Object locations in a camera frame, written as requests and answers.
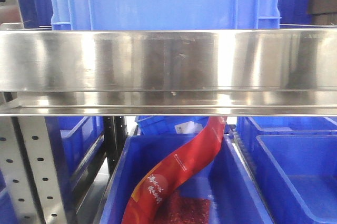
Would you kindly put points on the blue left bin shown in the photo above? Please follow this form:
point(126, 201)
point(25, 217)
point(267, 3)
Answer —
point(78, 133)

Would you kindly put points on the blue centre bin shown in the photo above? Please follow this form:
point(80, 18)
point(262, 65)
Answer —
point(224, 182)

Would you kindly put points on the stainless steel shelf rail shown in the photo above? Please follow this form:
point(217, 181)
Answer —
point(288, 71)

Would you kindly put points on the red printed banner strip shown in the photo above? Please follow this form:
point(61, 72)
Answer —
point(174, 170)

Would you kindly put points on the blue right front bin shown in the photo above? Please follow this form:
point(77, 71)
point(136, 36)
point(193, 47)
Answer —
point(297, 177)

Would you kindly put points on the large light blue crate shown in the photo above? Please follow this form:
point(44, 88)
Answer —
point(164, 14)

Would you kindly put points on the blue rear tilted bin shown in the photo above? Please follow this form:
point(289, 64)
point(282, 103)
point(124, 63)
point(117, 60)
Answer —
point(155, 125)

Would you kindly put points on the perforated steel upright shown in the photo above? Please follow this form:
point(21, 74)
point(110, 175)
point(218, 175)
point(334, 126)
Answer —
point(35, 170)

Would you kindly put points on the blue right rear bin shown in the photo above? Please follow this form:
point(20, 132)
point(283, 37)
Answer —
point(249, 127)

